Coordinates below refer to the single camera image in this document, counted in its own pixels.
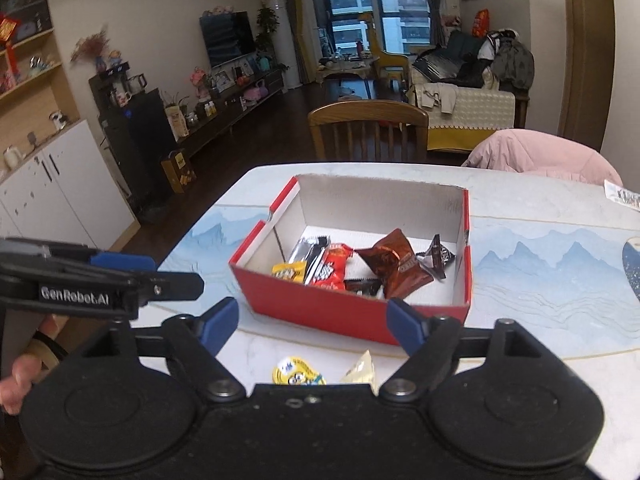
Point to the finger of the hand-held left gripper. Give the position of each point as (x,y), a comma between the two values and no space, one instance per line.
(125,261)
(170,287)

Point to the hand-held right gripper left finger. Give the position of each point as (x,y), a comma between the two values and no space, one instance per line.
(220,317)

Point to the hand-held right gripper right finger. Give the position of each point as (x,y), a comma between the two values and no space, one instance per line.
(405,322)

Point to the dark brown snack packet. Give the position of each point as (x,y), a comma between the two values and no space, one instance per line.
(362,287)

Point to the pale yellow snack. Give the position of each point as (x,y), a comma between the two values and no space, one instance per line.
(360,372)

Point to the black snack wrapper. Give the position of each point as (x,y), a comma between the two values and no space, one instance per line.
(437,255)

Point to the red cardboard box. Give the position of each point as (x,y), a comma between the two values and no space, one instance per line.
(325,315)

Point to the small yellow snack packet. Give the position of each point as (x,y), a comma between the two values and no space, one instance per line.
(290,272)

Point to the red snack packet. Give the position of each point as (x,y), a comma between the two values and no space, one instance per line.
(332,265)

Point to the yellow cartoon jelly pouch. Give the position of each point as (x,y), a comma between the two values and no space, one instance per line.
(297,372)

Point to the black silver snack packet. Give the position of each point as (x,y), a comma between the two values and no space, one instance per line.
(310,255)

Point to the person's left hand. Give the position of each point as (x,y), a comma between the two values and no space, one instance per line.
(20,385)

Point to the white cabinet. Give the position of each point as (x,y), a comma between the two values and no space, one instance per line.
(70,190)

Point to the brown yellow gift box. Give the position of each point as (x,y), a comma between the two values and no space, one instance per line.
(178,172)

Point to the black drinks machine cabinet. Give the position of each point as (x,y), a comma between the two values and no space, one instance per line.
(140,145)

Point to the cream paper bag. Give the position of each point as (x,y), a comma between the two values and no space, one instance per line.
(178,121)

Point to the mountain print table mat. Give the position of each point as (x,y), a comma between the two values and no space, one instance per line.
(550,280)

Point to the dark television cabinet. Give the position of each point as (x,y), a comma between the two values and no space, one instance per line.
(230,115)

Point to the pink flower bouquet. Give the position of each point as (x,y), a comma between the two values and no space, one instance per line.
(199,80)

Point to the pink toy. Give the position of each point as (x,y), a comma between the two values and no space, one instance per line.
(256,92)

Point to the pink jacket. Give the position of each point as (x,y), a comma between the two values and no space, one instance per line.
(540,155)

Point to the wooden chair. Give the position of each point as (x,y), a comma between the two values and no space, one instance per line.
(367,110)

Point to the dried flower bouquet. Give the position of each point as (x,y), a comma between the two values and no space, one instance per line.
(90,45)

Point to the cream lace sofa cover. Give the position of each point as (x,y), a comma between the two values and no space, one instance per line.
(480,105)

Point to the television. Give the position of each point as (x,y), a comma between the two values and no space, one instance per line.
(227,37)

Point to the white paper packet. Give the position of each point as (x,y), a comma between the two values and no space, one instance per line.
(622,194)

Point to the wooden coffee table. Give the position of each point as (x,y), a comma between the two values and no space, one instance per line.
(347,67)

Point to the dark sofa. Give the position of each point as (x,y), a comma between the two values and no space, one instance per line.
(450,65)

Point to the yellow wooden armchair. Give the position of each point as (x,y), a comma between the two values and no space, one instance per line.
(390,60)

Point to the white standing air conditioner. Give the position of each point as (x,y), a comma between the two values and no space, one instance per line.
(285,35)

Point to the green potted plant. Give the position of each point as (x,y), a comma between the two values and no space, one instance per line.
(267,22)

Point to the grey coat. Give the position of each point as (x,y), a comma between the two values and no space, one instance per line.
(512,60)

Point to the red bag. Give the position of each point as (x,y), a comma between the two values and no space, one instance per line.
(481,22)

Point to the wooden door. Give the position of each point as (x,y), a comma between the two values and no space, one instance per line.
(585,60)

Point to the large window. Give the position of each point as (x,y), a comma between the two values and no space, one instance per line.
(370,5)

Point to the wooden wall shelf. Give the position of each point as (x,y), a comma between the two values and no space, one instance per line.
(35,95)

